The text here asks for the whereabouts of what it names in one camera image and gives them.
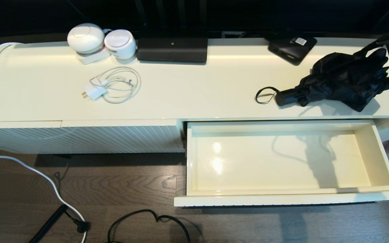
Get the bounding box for thin white coiled charging cable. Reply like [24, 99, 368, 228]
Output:
[90, 66, 142, 104]

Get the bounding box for thick white power cable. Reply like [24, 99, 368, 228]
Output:
[0, 43, 87, 243]

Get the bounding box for white sideboard cabinet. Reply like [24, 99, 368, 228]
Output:
[0, 37, 389, 156]

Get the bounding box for small white round device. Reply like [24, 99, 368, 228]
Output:
[104, 29, 137, 60]

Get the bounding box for white fluted drawer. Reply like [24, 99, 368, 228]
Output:
[174, 119, 389, 207]

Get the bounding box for white flat device base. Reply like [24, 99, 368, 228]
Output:
[76, 47, 111, 65]

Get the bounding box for black spiral cable with plug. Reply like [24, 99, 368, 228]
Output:
[29, 204, 91, 243]

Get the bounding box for black umbrella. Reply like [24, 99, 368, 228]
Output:
[255, 48, 389, 112]

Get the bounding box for smooth black power cable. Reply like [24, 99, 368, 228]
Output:
[107, 209, 191, 243]

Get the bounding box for white charger plug adapter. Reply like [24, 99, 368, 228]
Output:
[81, 85, 108, 101]

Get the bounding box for white fluted cabinet front panel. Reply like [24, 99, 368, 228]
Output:
[60, 120, 185, 155]

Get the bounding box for large white round device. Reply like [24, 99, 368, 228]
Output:
[67, 23, 105, 54]

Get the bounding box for black rectangular router box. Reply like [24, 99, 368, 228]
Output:
[136, 37, 208, 63]

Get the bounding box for black set-top box with sticker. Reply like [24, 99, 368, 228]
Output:
[268, 34, 317, 65]

